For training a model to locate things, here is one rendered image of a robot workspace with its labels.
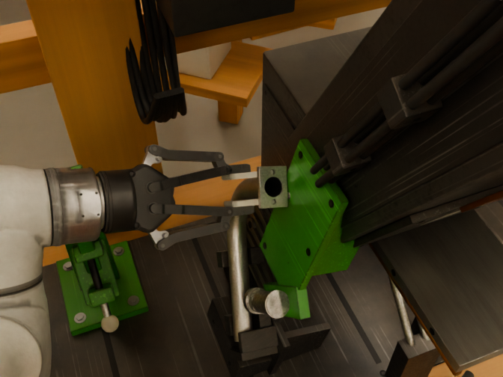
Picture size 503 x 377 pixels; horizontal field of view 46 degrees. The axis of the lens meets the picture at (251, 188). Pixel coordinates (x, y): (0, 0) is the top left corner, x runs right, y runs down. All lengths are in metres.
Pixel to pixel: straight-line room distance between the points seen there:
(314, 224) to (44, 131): 2.16
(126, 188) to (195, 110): 2.07
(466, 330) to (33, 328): 0.51
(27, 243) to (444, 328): 0.50
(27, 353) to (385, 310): 0.61
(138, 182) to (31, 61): 0.35
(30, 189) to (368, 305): 0.61
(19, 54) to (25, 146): 1.77
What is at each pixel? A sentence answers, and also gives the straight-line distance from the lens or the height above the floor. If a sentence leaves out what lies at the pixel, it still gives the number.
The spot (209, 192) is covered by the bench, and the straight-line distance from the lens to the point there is 1.21.
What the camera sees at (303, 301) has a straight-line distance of 0.81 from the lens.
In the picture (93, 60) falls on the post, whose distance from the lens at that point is 0.91.
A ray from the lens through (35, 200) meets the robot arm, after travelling 0.67.
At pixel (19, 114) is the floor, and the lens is 2.92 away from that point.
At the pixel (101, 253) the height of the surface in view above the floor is 1.04.
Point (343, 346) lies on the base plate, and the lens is 1.01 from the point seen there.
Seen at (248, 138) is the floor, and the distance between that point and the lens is 2.60.
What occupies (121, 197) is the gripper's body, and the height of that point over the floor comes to 1.28.
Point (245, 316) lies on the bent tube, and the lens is 0.91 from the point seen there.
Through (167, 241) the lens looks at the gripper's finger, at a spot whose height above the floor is 1.20.
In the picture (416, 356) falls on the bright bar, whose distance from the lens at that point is 0.90.
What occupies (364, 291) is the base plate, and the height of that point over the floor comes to 0.90.
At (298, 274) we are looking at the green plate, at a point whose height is 1.13.
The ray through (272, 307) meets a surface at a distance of 0.81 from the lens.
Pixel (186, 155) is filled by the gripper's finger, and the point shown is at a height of 1.27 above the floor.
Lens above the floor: 1.79
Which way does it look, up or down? 48 degrees down
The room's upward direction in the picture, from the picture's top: straight up
